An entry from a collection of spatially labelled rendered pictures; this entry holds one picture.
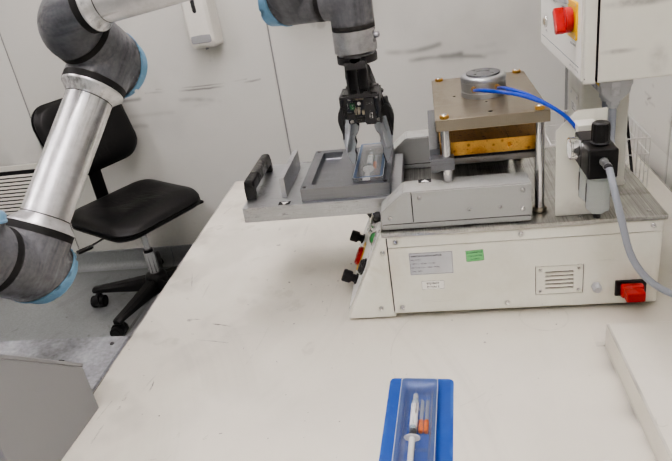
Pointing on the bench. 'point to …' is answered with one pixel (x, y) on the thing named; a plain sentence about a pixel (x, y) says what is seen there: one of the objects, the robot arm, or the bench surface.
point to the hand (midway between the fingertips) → (370, 155)
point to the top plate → (489, 101)
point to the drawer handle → (257, 176)
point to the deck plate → (638, 202)
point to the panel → (365, 257)
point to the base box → (509, 269)
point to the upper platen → (492, 143)
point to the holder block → (341, 178)
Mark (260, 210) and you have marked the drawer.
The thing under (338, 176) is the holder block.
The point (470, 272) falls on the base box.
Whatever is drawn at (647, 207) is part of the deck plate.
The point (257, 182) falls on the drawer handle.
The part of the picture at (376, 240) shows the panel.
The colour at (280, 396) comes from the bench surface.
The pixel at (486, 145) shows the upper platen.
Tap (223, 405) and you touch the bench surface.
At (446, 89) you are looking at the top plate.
